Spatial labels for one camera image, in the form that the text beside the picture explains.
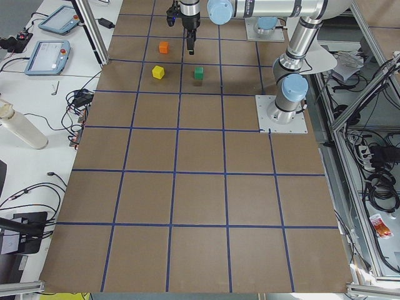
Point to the white bottle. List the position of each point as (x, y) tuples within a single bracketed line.
[(20, 126)]

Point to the upper teach pendant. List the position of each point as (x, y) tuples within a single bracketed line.
[(61, 21)]

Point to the black device with red button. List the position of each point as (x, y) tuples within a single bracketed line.
[(16, 44)]

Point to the hex key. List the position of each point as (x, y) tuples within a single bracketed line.
[(55, 88)]

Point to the black power adapter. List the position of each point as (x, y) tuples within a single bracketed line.
[(106, 23)]

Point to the black adapter with cables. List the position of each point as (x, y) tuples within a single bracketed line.
[(82, 100)]

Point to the teach pendant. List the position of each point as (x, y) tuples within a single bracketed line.
[(48, 58), (61, 21)]

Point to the yellow wooden block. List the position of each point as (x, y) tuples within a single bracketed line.
[(158, 72)]

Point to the green wooden block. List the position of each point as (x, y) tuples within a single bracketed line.
[(198, 73)]

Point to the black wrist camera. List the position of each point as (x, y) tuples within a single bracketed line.
[(173, 13)]

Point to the orange wooden block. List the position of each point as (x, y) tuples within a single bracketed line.
[(164, 47)]

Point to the black camera stand base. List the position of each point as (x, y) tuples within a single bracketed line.
[(23, 233)]

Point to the white power strip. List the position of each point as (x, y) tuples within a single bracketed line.
[(364, 157)]

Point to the red snack packet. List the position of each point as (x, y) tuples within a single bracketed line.
[(380, 227)]

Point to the aluminium frame post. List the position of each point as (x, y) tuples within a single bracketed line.
[(87, 19)]

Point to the lower teach pendant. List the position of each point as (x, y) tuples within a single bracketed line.
[(48, 58)]

